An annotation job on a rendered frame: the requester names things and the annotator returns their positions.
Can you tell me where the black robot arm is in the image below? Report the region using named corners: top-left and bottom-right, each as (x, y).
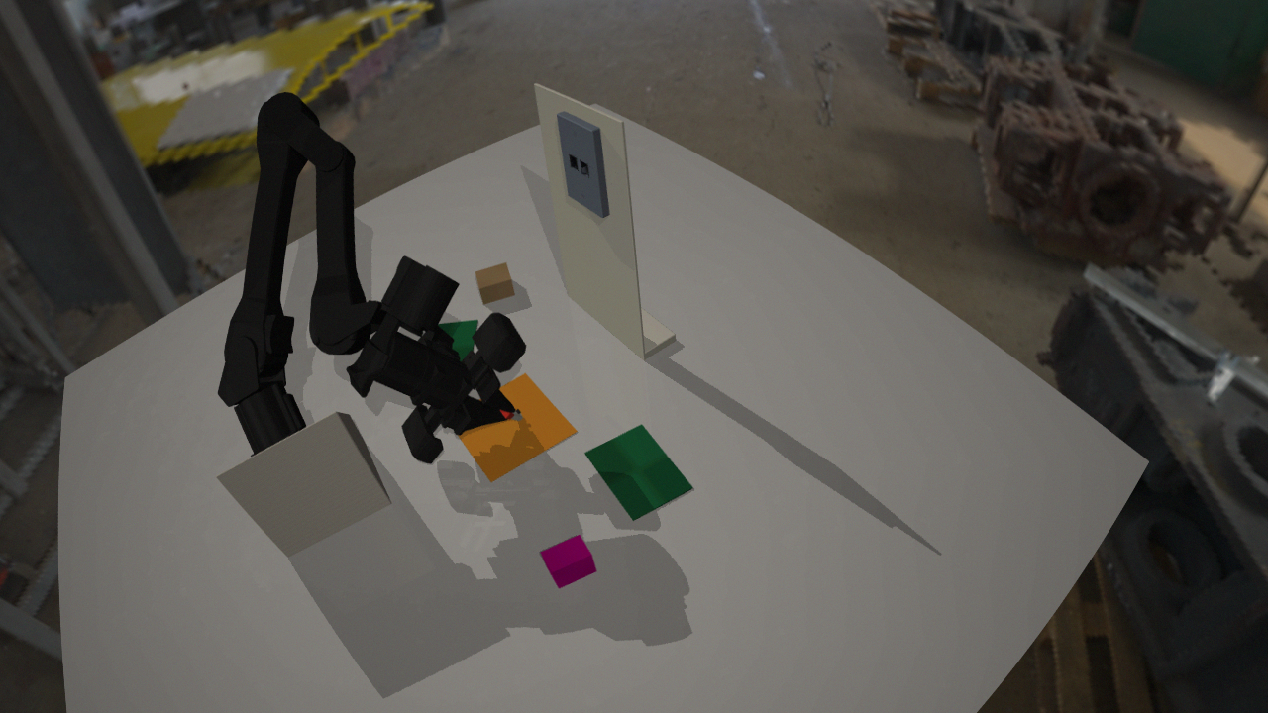
top-left (218, 93), bottom-right (460, 455)

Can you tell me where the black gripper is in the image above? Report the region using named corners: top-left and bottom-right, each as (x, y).
top-left (401, 313), bottom-right (526, 463)

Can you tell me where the magenta block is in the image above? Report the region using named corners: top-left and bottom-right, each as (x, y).
top-left (540, 535), bottom-right (597, 587)

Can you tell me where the orange flat square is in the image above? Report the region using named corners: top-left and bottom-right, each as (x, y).
top-left (459, 373), bottom-right (577, 482)

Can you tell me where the brown box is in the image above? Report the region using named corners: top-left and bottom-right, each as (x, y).
top-left (476, 263), bottom-right (515, 304)

